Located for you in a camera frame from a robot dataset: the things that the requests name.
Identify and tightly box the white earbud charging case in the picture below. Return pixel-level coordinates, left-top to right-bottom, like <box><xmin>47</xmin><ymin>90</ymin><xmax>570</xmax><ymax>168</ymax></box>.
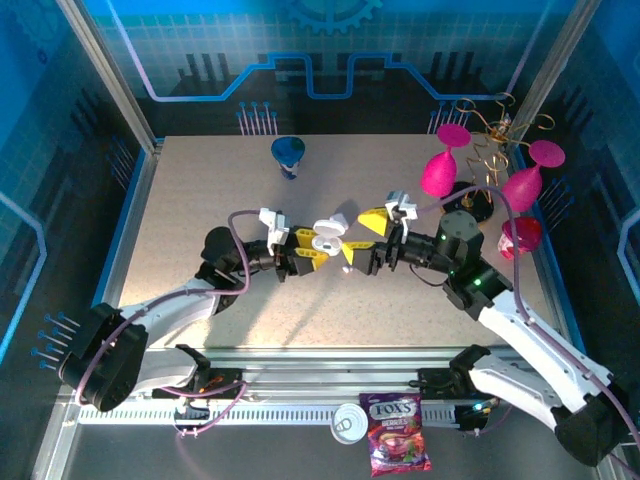
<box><xmin>310</xmin><ymin>212</ymin><xmax>350</xmax><ymax>256</ymax></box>

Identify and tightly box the red pink jelly cup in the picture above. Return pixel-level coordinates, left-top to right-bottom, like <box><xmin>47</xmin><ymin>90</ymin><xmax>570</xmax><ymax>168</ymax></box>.
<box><xmin>498</xmin><ymin>215</ymin><xmax>544</xmax><ymax>260</ymax></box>

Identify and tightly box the pink wine glass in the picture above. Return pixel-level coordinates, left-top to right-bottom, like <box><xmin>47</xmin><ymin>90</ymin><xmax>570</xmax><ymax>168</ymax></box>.
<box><xmin>420</xmin><ymin>123</ymin><xmax>472</xmax><ymax>199</ymax></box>
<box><xmin>500</xmin><ymin>139</ymin><xmax>567</xmax><ymax>212</ymax></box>

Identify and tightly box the blue plastic cup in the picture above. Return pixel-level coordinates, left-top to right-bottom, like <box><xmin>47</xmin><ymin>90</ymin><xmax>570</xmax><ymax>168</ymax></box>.
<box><xmin>270</xmin><ymin>136</ymin><xmax>306</xmax><ymax>182</ymax></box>

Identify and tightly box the white pull-tab can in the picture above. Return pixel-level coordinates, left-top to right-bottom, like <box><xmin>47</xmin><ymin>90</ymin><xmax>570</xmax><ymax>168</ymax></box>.
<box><xmin>330</xmin><ymin>402</ymin><xmax>370</xmax><ymax>444</ymax></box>

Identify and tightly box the purple Fox's candy bag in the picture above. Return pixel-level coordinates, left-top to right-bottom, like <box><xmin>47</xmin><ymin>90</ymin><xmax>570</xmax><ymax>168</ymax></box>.
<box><xmin>358</xmin><ymin>392</ymin><xmax>432</xmax><ymax>478</ymax></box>

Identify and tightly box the gold wire glass stand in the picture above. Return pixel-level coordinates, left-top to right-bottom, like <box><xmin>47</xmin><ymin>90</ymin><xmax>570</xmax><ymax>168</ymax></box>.
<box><xmin>439</xmin><ymin>91</ymin><xmax>554</xmax><ymax>224</ymax></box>

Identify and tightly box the aluminium mounting rail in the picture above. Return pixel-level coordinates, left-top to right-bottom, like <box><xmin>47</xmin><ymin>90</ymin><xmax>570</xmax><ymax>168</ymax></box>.
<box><xmin>62</xmin><ymin>347</ymin><xmax>596</xmax><ymax>406</ymax></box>

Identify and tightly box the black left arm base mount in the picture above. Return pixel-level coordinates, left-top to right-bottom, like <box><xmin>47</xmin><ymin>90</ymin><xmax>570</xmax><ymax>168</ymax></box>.
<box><xmin>152</xmin><ymin>367</ymin><xmax>246</xmax><ymax>401</ymax></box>

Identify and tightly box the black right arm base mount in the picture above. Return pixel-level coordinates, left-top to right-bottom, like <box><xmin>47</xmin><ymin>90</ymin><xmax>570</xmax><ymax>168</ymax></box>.
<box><xmin>409</xmin><ymin>367</ymin><xmax>509</xmax><ymax>432</ymax></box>

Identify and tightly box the white slotted cable duct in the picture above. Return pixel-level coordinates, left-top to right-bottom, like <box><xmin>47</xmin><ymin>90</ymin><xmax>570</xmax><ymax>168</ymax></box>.
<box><xmin>77</xmin><ymin>402</ymin><xmax>461</xmax><ymax>426</ymax></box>

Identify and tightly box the aluminium frame post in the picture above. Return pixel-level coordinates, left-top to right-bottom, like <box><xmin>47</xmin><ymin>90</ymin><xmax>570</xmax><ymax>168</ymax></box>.
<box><xmin>509</xmin><ymin>0</ymin><xmax>601</xmax><ymax>136</ymax></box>
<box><xmin>54</xmin><ymin>0</ymin><xmax>164</xmax><ymax>151</ymax></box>

